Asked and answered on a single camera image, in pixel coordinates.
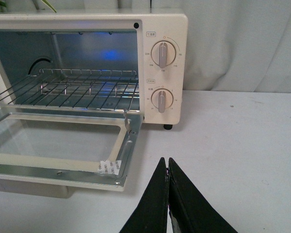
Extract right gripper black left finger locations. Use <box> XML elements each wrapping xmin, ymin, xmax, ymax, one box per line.
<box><xmin>121</xmin><ymin>157</ymin><xmax>169</xmax><ymax>233</ymax></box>

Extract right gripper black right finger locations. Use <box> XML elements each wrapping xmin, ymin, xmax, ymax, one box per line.
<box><xmin>168</xmin><ymin>158</ymin><xmax>236</xmax><ymax>233</ymax></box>

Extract white paper sticker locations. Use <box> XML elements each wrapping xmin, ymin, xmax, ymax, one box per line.
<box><xmin>97</xmin><ymin>160</ymin><xmax>122</xmax><ymax>175</ymax></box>

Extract cream timer knob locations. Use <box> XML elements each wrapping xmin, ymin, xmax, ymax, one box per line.
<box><xmin>151</xmin><ymin>88</ymin><xmax>174</xmax><ymax>113</ymax></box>

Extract cream glass oven door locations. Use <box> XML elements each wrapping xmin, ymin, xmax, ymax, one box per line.
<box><xmin>0</xmin><ymin>107</ymin><xmax>143</xmax><ymax>198</ymax></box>

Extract cream Toshiba toaster oven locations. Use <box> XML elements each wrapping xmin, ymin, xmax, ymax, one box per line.
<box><xmin>0</xmin><ymin>9</ymin><xmax>188</xmax><ymax>125</ymax></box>

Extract cream temperature knob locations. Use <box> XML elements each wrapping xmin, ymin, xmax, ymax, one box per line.
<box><xmin>151</xmin><ymin>41</ymin><xmax>176</xmax><ymax>68</ymax></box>

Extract metal wire oven rack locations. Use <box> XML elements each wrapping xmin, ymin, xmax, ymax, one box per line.
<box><xmin>0</xmin><ymin>68</ymin><xmax>140</xmax><ymax>113</ymax></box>

